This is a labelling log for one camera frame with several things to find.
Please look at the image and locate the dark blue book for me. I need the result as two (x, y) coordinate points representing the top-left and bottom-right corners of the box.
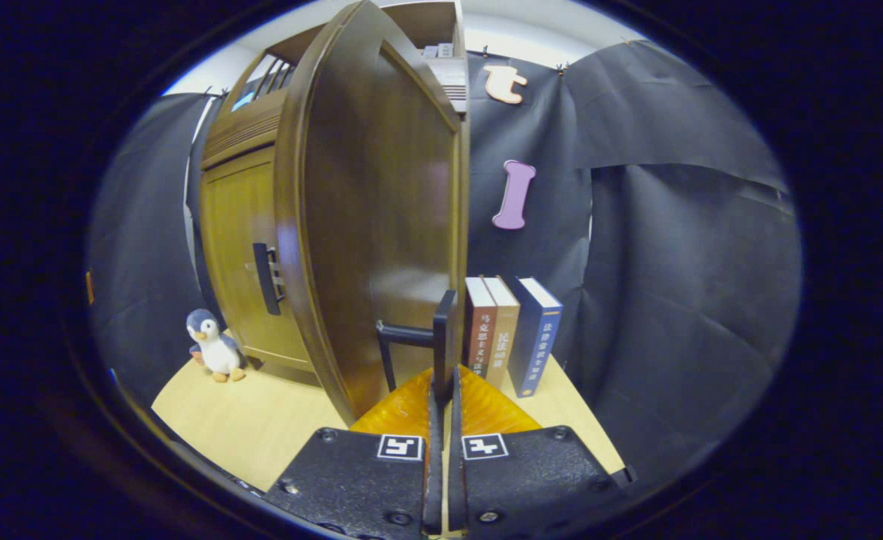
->
(507, 276), (564, 398)

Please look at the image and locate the tan book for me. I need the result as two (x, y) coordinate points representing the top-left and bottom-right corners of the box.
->
(482, 276), (521, 391)

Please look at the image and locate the black backdrop cloth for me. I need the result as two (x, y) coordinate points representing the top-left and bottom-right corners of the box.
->
(85, 41), (802, 488)

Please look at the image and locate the black door handle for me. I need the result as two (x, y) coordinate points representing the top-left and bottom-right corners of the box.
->
(252, 241), (286, 316)
(376, 289), (458, 406)

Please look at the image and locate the red-brown book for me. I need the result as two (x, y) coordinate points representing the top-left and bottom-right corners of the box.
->
(462, 276), (498, 378)

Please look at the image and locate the wooden double-door shoe cabinet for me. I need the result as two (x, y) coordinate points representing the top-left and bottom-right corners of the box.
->
(186, 0), (472, 376)

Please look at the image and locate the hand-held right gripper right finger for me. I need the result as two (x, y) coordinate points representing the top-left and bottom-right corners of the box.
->
(447, 366), (637, 535)

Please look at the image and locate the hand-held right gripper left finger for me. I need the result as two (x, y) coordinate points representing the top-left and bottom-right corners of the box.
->
(265, 367), (443, 537)

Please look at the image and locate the penguin plush toy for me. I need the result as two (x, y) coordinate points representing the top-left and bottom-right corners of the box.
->
(186, 308), (247, 383)

